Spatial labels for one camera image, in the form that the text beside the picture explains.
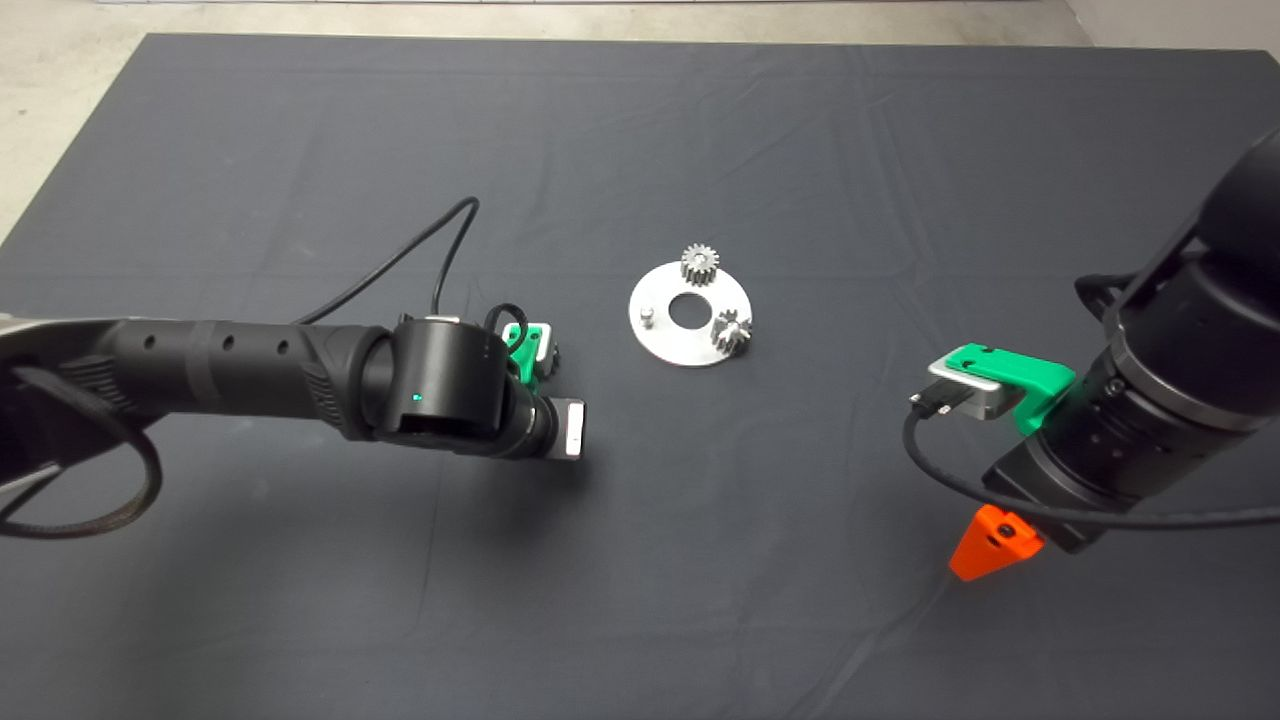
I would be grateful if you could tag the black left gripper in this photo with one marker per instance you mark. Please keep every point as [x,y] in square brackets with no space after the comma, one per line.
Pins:
[572,430]

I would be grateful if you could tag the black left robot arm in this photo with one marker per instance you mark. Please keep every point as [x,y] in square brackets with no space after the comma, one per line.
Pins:
[250,370]

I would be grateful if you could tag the green right camera mount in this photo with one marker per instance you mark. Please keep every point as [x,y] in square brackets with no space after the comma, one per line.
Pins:
[1035,378]

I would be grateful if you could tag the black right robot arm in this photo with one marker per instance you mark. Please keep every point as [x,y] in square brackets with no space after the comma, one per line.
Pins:
[1190,350]

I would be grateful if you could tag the silver right camera box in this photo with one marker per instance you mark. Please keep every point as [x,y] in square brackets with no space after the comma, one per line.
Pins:
[978,392]

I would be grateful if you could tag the round metal plate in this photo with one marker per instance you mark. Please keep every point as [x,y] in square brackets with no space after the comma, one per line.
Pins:
[680,345]

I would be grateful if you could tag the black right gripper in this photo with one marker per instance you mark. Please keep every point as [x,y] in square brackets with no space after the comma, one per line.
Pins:
[1065,495]

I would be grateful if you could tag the larger steel gear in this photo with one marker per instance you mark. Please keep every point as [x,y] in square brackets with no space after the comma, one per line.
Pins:
[554,357]

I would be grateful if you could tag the dark grey table cloth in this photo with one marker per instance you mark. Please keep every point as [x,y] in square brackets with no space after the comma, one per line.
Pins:
[640,600]

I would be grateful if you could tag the small steel gear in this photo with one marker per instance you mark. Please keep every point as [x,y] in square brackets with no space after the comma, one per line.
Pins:
[732,332]
[700,265]

